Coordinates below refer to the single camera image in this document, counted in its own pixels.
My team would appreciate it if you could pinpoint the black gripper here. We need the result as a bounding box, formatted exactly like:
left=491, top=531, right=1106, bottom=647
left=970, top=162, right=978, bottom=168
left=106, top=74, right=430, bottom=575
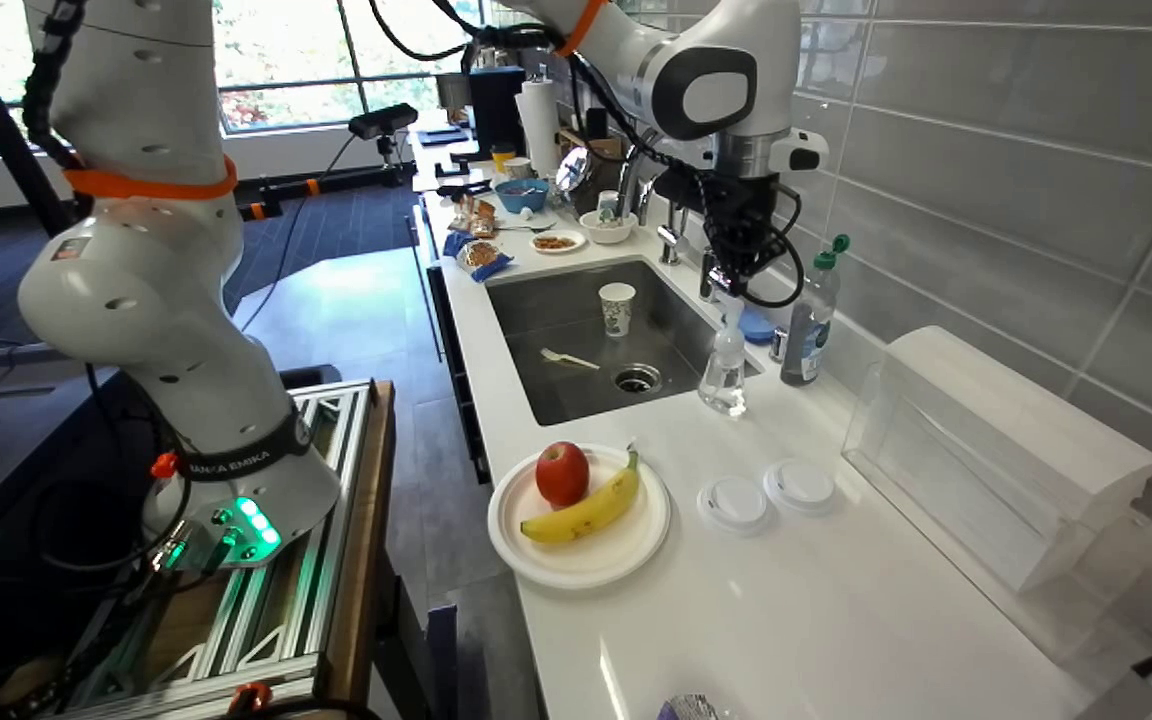
left=700, top=171, right=782, bottom=296

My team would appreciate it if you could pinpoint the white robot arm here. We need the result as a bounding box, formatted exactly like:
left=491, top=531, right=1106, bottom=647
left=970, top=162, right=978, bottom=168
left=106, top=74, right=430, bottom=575
left=19, top=0, right=815, bottom=565

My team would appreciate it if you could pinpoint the clear paper towel dispenser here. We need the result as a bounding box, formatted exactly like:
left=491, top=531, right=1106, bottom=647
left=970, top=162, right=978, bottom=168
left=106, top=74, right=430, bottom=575
left=844, top=325, right=1152, bottom=590

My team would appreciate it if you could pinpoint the chrome faucet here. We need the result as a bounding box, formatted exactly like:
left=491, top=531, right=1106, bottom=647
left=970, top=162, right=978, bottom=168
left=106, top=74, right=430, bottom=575
left=616, top=154, right=689, bottom=263

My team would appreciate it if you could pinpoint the blue sponge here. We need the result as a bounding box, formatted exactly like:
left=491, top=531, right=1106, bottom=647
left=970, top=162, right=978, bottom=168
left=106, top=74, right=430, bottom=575
left=739, top=312, right=778, bottom=346

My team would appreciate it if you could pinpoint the green capped plastic bottle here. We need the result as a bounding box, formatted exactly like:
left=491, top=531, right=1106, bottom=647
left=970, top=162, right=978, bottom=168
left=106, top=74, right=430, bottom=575
left=782, top=237, right=852, bottom=385

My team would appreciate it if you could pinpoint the white paper cup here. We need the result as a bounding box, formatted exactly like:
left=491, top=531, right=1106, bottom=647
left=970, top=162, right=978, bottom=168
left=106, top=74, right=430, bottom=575
left=601, top=280, right=637, bottom=340

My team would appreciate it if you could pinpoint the small plate with food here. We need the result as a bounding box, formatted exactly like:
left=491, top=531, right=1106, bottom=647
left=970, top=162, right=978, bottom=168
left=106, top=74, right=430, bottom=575
left=533, top=232, right=589, bottom=257

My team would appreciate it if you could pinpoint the stainless steel sink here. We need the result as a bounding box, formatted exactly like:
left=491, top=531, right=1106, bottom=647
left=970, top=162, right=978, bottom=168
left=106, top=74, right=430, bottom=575
left=487, top=258, right=714, bottom=423

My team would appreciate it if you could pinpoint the white paper towel roll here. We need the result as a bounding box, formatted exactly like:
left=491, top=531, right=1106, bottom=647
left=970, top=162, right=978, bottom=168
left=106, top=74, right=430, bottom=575
left=517, top=80, right=562, bottom=176

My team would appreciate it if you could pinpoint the white plastic fork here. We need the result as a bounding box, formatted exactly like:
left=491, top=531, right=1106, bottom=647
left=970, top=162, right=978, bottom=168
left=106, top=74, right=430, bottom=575
left=540, top=346, right=601, bottom=373

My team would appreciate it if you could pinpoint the white cup lid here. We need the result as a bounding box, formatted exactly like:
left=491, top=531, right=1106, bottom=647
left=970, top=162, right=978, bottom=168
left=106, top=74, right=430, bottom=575
left=764, top=459, right=838, bottom=510
left=696, top=480, right=769, bottom=531

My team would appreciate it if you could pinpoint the red apple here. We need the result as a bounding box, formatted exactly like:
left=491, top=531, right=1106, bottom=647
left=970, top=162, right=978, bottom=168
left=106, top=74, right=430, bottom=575
left=537, top=441, right=589, bottom=508

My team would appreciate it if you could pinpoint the yellow banana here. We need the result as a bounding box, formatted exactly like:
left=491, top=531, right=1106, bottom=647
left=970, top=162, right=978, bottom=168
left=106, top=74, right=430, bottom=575
left=522, top=454, right=641, bottom=545

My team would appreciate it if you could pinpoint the white paper plate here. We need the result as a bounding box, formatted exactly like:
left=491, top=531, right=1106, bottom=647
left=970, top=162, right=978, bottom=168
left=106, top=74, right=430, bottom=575
left=487, top=443, right=672, bottom=590

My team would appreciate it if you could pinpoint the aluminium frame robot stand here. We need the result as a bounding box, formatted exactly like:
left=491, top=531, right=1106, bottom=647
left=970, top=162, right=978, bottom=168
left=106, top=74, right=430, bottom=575
left=57, top=379, right=398, bottom=720

